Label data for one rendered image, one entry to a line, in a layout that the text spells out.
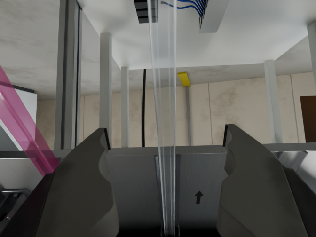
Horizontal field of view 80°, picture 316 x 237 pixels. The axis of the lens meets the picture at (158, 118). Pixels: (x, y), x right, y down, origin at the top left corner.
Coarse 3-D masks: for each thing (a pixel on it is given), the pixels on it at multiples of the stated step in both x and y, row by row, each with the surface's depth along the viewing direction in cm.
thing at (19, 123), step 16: (0, 80) 12; (0, 96) 12; (16, 96) 13; (0, 112) 13; (16, 112) 13; (16, 128) 14; (32, 128) 15; (32, 144) 15; (32, 160) 16; (48, 160) 17
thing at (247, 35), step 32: (96, 0) 46; (128, 0) 47; (192, 0) 47; (256, 0) 48; (288, 0) 48; (128, 32) 60; (192, 32) 61; (224, 32) 62; (256, 32) 62; (288, 32) 63; (128, 64) 84; (192, 64) 86; (224, 64) 87
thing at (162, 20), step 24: (168, 0) 9; (168, 24) 9; (168, 48) 10; (168, 72) 11; (168, 96) 12; (168, 120) 13; (168, 144) 15; (168, 168) 17; (168, 192) 19; (168, 216) 22
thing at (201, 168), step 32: (0, 160) 18; (128, 160) 18; (192, 160) 18; (224, 160) 18; (288, 160) 17; (128, 192) 21; (160, 192) 21; (192, 192) 21; (128, 224) 26; (160, 224) 26; (192, 224) 26
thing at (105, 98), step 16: (272, 64) 83; (128, 80) 88; (144, 80) 94; (272, 80) 82; (128, 96) 87; (144, 96) 93; (272, 96) 81; (128, 112) 86; (144, 112) 92; (272, 112) 81; (128, 128) 84; (144, 128) 91; (272, 128) 81; (128, 144) 83; (144, 144) 89
